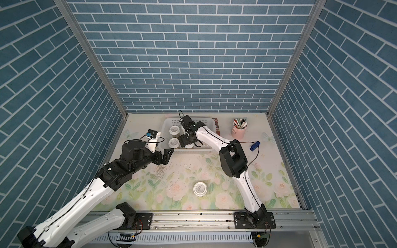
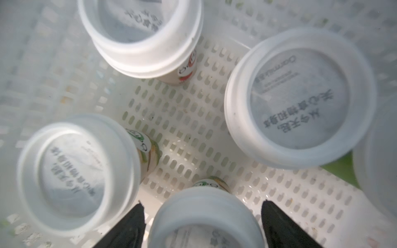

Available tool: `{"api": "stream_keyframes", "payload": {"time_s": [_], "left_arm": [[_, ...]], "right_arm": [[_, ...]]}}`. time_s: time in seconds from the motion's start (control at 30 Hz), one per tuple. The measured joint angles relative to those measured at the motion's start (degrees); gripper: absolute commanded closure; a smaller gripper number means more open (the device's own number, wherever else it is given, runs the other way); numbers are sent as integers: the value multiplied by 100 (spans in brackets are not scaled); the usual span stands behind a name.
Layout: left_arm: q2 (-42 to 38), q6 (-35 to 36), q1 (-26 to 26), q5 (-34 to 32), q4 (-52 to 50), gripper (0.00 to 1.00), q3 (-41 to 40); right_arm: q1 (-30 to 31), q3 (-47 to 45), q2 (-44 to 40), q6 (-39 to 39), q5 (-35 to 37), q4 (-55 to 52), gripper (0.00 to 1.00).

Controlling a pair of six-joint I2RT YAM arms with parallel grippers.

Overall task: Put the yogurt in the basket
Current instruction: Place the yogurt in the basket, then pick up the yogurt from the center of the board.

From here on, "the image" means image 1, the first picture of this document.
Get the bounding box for pink pen holder cup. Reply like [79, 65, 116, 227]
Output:
[231, 127, 246, 140]

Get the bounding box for white plastic basket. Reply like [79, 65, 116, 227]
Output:
[159, 117, 217, 153]

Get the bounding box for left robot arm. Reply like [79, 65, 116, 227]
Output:
[18, 139, 174, 248]

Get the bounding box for blue clip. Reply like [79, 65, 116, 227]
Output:
[250, 141, 261, 151]

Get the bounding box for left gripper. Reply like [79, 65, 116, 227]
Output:
[130, 145, 175, 174]

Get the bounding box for yogurt cup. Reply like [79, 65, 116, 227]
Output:
[168, 137, 180, 149]
[185, 144, 195, 149]
[169, 125, 181, 138]
[193, 181, 208, 197]

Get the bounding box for red chopsticks packet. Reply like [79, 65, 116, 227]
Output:
[213, 118, 220, 135]

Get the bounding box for aluminium mounting rail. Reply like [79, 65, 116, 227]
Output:
[61, 210, 323, 234]

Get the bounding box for yogurt cup bottom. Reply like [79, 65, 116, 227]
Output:
[193, 181, 208, 197]

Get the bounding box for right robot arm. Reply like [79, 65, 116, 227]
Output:
[178, 115, 276, 229]

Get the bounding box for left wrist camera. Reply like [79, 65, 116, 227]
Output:
[143, 129, 159, 153]

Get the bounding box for pens in holder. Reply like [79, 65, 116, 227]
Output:
[233, 118, 248, 130]

